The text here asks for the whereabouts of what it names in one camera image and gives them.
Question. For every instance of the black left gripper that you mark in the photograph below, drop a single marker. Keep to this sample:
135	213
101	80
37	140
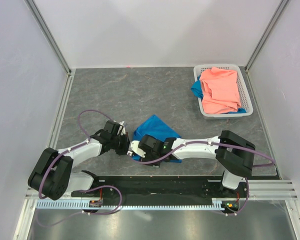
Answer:
123	151

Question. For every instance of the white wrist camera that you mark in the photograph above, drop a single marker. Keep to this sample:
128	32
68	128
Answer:
121	128
134	149

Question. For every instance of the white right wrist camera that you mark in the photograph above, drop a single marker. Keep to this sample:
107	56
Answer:
134	149

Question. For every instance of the blue cloth in basket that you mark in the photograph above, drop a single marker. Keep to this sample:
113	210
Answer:
197	90

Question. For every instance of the aluminium front rail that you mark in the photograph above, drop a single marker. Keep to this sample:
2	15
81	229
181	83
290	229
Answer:
256	189

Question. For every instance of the aluminium frame post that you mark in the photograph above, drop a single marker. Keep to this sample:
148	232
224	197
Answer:
266	33
48	34

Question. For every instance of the blue satin napkin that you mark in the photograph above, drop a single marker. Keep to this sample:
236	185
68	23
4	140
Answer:
156	128

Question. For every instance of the white slotted cable duct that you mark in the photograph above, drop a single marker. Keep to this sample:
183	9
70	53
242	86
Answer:
89	204

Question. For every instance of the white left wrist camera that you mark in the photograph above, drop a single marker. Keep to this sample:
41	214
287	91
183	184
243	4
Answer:
121	128

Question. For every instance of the right aluminium frame post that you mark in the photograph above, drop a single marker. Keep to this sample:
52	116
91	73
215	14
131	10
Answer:
266	33

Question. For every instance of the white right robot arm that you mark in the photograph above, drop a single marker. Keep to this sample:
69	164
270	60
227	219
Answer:
233	152

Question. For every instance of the white plastic basket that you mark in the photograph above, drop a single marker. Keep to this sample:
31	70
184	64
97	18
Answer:
242	90

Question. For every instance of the salmon pink cloth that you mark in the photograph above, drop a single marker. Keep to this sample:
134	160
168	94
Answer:
220	91

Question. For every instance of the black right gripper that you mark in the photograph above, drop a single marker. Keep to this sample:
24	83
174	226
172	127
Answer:
146	159

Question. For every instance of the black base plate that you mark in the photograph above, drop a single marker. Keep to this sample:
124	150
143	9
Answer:
170	190

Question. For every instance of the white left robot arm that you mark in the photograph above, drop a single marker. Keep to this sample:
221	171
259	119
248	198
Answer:
52	175

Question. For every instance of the left aluminium frame post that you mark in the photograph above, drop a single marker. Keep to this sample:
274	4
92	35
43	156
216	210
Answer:
48	34

